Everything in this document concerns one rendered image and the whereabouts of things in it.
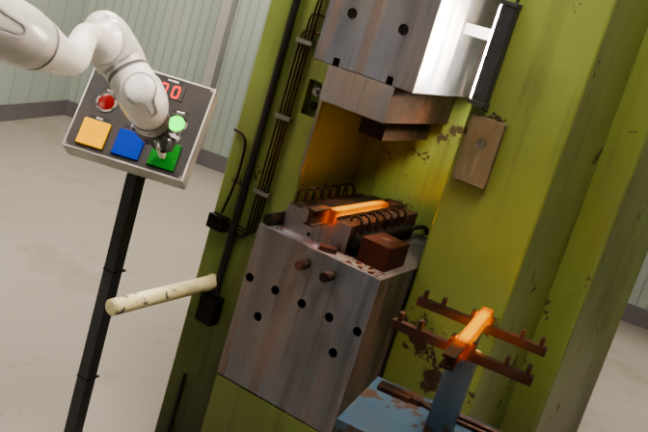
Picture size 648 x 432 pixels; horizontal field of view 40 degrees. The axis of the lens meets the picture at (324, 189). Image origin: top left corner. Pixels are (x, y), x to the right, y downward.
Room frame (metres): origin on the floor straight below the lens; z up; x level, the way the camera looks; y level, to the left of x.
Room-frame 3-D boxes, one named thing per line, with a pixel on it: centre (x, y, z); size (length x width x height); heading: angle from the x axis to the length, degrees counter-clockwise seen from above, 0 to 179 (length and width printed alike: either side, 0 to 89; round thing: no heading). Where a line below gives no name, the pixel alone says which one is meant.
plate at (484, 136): (2.24, -0.35, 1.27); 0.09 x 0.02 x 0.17; 63
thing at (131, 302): (2.35, 0.34, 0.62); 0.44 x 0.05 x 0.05; 153
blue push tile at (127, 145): (2.32, 0.53, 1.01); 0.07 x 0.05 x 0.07; 88
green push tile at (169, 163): (2.32, 0.43, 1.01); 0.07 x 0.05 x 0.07; 88
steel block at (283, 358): (2.44, -0.16, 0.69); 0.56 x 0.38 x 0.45; 153
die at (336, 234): (2.45, -0.10, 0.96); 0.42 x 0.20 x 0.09; 153
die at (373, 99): (2.45, -0.10, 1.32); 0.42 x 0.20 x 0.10; 153
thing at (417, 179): (2.72, -0.29, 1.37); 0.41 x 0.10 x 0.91; 63
